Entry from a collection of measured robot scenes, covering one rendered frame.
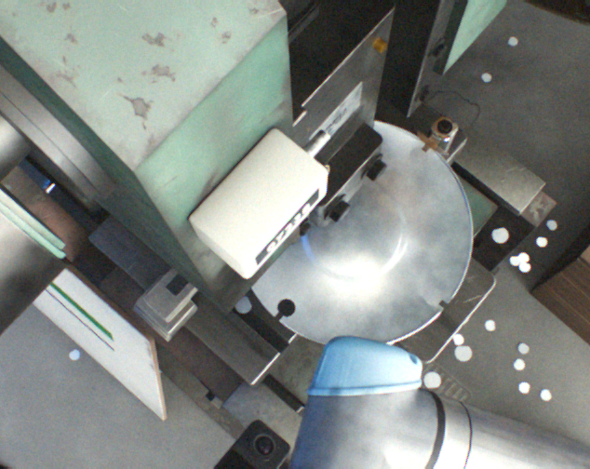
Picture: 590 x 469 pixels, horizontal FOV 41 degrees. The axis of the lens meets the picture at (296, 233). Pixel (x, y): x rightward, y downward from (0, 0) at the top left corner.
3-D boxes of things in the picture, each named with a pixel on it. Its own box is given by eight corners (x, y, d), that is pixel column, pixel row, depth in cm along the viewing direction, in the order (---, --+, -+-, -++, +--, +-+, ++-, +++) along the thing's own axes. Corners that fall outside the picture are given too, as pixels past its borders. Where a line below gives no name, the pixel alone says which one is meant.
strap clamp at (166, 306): (254, 247, 106) (248, 226, 96) (167, 341, 103) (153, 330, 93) (221, 218, 108) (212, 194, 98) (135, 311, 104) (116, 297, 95)
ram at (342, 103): (402, 158, 90) (445, 23, 61) (315, 256, 87) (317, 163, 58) (288, 67, 93) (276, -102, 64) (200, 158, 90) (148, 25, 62)
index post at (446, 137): (449, 151, 109) (462, 123, 100) (435, 166, 109) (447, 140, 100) (433, 138, 110) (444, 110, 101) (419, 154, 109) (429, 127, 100)
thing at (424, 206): (340, 78, 103) (340, 75, 103) (519, 218, 98) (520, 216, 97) (190, 243, 99) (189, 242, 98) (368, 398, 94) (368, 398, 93)
